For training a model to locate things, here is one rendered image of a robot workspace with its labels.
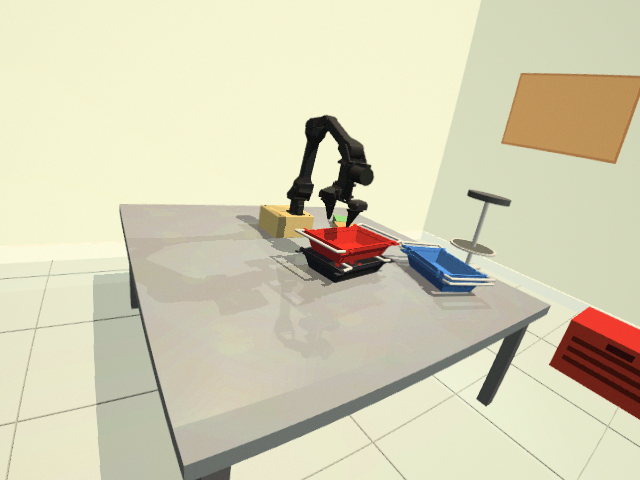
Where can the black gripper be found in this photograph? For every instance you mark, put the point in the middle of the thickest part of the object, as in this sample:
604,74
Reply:
356,206

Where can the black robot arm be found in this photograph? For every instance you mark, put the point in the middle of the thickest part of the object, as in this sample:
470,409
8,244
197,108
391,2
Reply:
353,163

